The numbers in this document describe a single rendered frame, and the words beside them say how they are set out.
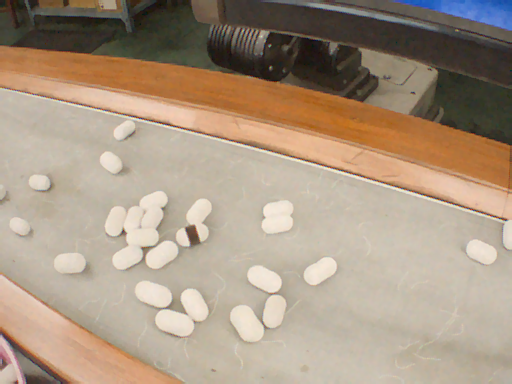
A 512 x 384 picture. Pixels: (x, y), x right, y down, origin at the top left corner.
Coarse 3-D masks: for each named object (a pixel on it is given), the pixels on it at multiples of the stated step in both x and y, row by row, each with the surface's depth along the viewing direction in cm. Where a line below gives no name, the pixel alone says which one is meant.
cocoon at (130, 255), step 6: (132, 246) 45; (138, 246) 46; (120, 252) 45; (126, 252) 45; (132, 252) 45; (138, 252) 45; (114, 258) 44; (120, 258) 44; (126, 258) 44; (132, 258) 45; (138, 258) 45; (114, 264) 44; (120, 264) 44; (126, 264) 44; (132, 264) 45
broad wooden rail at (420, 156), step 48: (0, 48) 86; (48, 96) 71; (96, 96) 67; (144, 96) 64; (192, 96) 62; (240, 96) 61; (288, 96) 60; (336, 96) 60; (288, 144) 55; (336, 144) 53; (384, 144) 52; (432, 144) 52; (480, 144) 51; (432, 192) 49; (480, 192) 47
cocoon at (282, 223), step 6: (276, 216) 47; (282, 216) 47; (288, 216) 47; (264, 222) 47; (270, 222) 46; (276, 222) 46; (282, 222) 46; (288, 222) 47; (264, 228) 47; (270, 228) 46; (276, 228) 46; (282, 228) 47; (288, 228) 47
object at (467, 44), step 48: (192, 0) 15; (240, 0) 14; (288, 0) 14; (336, 0) 13; (384, 0) 12; (432, 0) 12; (480, 0) 11; (384, 48) 13; (432, 48) 12; (480, 48) 12
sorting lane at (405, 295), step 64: (0, 128) 67; (64, 128) 64; (64, 192) 54; (128, 192) 53; (192, 192) 53; (256, 192) 52; (320, 192) 51; (384, 192) 50; (0, 256) 47; (192, 256) 46; (256, 256) 46; (320, 256) 45; (384, 256) 44; (448, 256) 43; (128, 320) 41; (192, 320) 41; (320, 320) 40; (384, 320) 39; (448, 320) 38
